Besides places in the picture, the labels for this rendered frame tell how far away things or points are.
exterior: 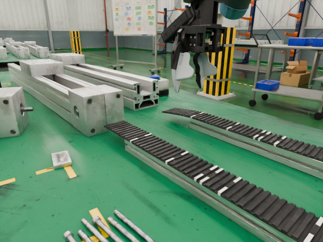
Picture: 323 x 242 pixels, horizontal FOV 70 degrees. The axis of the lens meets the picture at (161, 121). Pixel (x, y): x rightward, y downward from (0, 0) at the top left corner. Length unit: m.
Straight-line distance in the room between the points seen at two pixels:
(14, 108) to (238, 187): 0.49
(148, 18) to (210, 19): 5.86
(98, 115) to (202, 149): 0.25
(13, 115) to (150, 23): 5.83
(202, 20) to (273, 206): 0.38
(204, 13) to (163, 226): 0.41
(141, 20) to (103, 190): 6.22
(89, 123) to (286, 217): 0.42
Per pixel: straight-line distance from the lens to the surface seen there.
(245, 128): 0.52
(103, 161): 0.45
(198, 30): 0.52
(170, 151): 0.40
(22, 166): 0.49
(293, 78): 5.53
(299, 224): 0.31
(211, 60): 3.94
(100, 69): 1.02
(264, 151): 0.49
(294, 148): 0.47
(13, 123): 0.62
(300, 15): 8.28
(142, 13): 6.48
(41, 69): 0.92
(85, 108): 0.53
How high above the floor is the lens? 1.00
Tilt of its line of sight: 21 degrees down
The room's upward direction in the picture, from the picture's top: straight up
